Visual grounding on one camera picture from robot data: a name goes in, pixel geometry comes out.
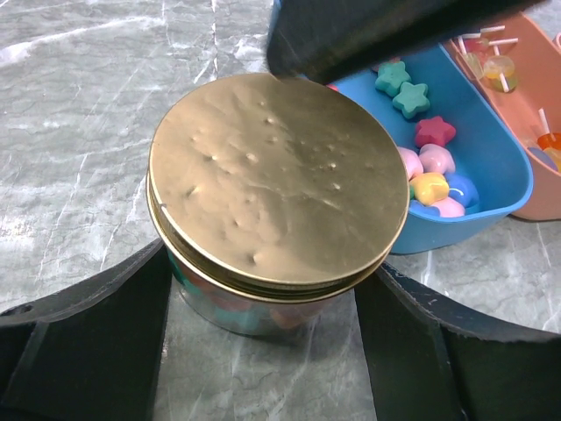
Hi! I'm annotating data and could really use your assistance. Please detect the clear glass jar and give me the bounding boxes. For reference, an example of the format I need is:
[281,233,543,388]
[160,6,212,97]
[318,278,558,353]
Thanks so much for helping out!
[167,249,364,337]

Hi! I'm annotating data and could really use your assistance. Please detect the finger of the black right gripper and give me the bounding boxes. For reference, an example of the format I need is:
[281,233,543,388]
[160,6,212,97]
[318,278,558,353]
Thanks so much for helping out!
[266,0,534,84]

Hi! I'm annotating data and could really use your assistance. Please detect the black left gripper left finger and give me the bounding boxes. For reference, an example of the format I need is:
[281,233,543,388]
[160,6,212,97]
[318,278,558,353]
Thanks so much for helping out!
[1,239,171,420]

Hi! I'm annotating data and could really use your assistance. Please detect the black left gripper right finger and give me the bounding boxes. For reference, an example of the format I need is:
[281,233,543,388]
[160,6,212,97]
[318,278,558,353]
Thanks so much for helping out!
[355,263,560,421]

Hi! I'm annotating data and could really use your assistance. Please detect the blue tray of star candies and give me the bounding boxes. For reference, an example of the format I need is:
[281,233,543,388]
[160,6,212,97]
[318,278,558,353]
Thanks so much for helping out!
[335,44,534,254]

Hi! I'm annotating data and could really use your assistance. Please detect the pink tray of lollipops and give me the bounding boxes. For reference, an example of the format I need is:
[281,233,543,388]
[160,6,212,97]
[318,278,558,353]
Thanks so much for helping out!
[444,13,560,221]

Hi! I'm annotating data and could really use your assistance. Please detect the gold jar lid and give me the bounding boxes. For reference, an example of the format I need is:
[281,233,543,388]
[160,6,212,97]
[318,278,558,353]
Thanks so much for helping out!
[146,73,409,303]

